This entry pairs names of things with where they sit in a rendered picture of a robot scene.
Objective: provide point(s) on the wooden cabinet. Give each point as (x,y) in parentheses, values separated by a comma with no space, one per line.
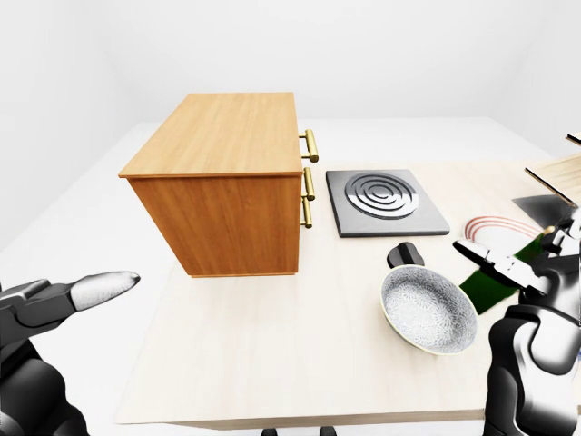
(218,181)

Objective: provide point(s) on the wooden slat tray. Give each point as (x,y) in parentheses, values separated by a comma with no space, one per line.
(556,175)

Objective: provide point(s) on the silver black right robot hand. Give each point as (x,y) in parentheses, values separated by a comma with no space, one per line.
(540,327)

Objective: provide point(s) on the green wine bottle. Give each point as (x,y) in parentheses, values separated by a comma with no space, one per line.
(485,290)

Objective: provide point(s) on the patterned bowl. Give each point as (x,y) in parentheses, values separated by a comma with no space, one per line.
(426,309)

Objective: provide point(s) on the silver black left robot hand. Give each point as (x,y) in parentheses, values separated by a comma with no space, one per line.
(54,300)

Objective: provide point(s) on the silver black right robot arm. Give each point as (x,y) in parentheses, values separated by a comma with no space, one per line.
(531,404)

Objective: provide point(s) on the white plate with red rings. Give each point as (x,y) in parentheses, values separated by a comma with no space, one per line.
(499,221)

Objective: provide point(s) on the small dark shape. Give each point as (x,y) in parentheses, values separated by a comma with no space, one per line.
(327,431)
(270,432)

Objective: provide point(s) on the flat dark stove plate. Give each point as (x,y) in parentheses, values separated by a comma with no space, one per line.
(386,200)

